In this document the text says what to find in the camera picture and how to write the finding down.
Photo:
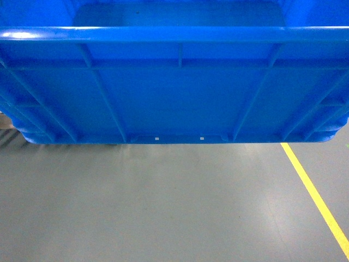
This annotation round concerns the large blue plastic crate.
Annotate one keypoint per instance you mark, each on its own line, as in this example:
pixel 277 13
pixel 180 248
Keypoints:
pixel 174 72

